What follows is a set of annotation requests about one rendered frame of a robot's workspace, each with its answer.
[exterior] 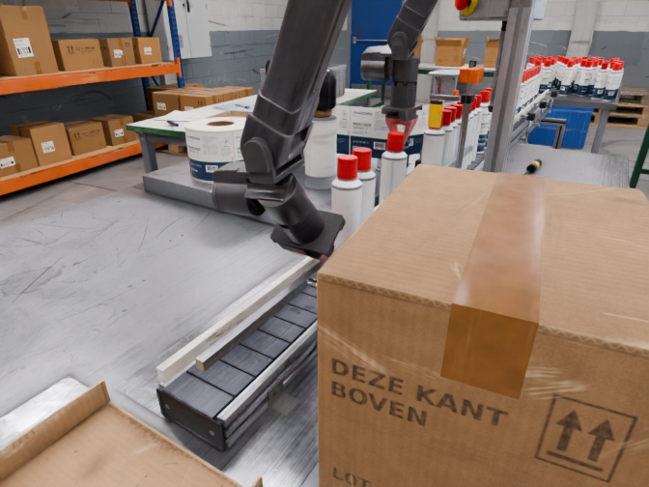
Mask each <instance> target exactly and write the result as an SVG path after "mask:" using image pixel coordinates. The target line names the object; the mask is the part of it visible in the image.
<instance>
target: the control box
mask: <svg viewBox="0 0 649 487"><path fill-rule="evenodd" d="M546 4H547V0H536V4H535V8H534V9H535V14H534V19H533V20H542V19H543V18H544V13H545V8H546ZM511 6H512V0H471V3H470V5H469V6H468V7H466V8H465V9H464V10H463V11H460V12H459V19H460V21H507V19H508V14H509V9H511Z"/></svg>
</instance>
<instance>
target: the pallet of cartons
mask: <svg viewBox="0 0 649 487"><path fill-rule="evenodd" d="M184 85H185V88H178V83H173V84H167V85H160V86H153V87H147V88H146V90H147V96H148V102H149V107H150V110H148V111H143V112H138V113H133V114H130V115H131V116H132V119H133V123H136V122H141V121H145V120H149V119H153V118H157V117H161V116H166V115H168V114H170V113H171V112H173V111H175V110H176V111H187V110H191V109H196V108H200V107H204V106H209V105H213V104H218V103H222V102H225V101H229V100H237V99H242V98H246V97H250V96H253V88H249V87H235V86H225V87H219V88H214V89H210V88H203V84H193V83H185V84H184ZM184 147H186V146H180V145H172V144H168V148H169V149H164V148H155V152H161V153H166V154H172V155H179V156H185V157H188V152H185V151H184Z"/></svg>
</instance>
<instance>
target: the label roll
mask: <svg viewBox="0 0 649 487"><path fill-rule="evenodd" d="M245 120H246V118H239V117H216V118H206V119H199V120H194V121H191V122H188V123H186V124H184V131H185V138H186V145H187V151H188V158H189V166H190V173H191V177H192V179H194V180H196V181H198V182H202V183H209V184H213V178H212V173H213V171H215V170H217V169H218V168H220V167H222V166H224V165H226V164H227V163H229V162H232V161H244V159H243V158H242V155H241V152H240V139H241V135H242V131H243V127H244V124H245Z"/></svg>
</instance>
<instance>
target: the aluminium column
mask: <svg viewBox="0 0 649 487"><path fill-rule="evenodd" d="M534 14H535V9H534V8H511V9H509V14H508V19H507V25H506V31H505V38H504V44H503V49H502V55H501V61H500V67H499V73H498V79H497V84H496V90H495V96H494V107H493V113H492V118H491V124H490V130H489V136H488V143H487V149H486V154H485V160H484V166H483V171H485V172H493V173H498V172H503V173H505V168H506V162H507V158H508V153H509V147H510V142H511V137H512V131H513V126H514V122H515V116H516V111H517V106H518V101H519V95H520V90H521V86H522V76H523V71H524V65H525V60H526V55H527V50H528V45H529V40H530V35H531V29H532V24H533V19H534Z"/></svg>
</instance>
